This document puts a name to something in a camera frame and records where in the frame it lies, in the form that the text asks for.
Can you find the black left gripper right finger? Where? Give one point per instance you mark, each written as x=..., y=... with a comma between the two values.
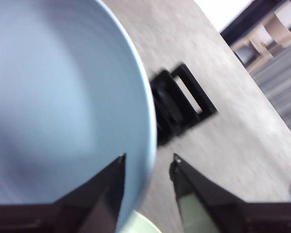
x=232, y=216

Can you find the light blue plate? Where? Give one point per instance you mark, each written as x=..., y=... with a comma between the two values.
x=63, y=97

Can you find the black plastic plate rack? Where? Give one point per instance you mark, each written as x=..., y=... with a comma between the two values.
x=174, y=111

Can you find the pale green plate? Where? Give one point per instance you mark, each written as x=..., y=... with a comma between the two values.
x=145, y=225

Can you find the beige wooden chair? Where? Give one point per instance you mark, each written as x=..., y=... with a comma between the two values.
x=279, y=31

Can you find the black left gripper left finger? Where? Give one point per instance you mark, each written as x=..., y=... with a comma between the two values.
x=87, y=208

